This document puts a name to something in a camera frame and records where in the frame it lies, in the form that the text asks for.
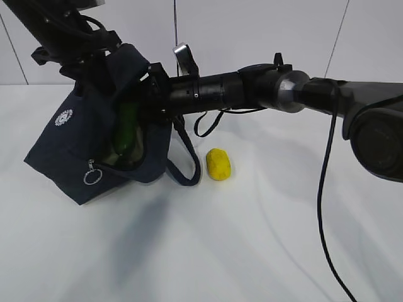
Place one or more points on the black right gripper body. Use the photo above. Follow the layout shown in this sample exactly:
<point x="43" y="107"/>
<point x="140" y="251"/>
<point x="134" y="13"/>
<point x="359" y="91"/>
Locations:
<point x="153" y="90"/>

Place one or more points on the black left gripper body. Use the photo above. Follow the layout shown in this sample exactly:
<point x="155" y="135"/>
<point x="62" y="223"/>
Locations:
<point x="81" y="56"/>

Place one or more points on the green cucumber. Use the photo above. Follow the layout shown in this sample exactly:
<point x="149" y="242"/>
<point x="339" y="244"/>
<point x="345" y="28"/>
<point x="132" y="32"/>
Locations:
<point x="125" y="131"/>

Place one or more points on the dark navy lunch bag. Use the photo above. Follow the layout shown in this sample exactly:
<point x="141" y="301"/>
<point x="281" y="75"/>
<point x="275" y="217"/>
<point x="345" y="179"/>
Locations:
<point x="69" y="150"/>

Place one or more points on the yellow lemon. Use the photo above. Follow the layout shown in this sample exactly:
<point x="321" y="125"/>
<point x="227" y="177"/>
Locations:
<point x="218" y="164"/>

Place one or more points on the green lidded glass container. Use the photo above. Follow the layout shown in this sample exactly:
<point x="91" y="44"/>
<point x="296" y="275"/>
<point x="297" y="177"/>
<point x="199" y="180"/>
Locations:
<point x="110" y="157"/>

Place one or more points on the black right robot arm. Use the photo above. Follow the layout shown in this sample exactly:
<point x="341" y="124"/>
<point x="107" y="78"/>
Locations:
<point x="371" y="111"/>

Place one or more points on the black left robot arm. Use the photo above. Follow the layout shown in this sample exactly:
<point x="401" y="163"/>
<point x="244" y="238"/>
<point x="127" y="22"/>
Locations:
<point x="53" y="15"/>

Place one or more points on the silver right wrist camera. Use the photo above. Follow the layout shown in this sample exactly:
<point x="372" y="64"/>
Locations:
<point x="186" y="63"/>

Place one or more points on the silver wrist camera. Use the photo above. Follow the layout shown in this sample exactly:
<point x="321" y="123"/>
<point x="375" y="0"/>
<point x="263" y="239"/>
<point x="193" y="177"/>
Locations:
<point x="186" y="63"/>
<point x="87" y="4"/>

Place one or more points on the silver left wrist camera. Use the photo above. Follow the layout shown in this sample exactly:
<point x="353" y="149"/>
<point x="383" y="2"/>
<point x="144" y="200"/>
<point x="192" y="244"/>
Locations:
<point x="87" y="4"/>

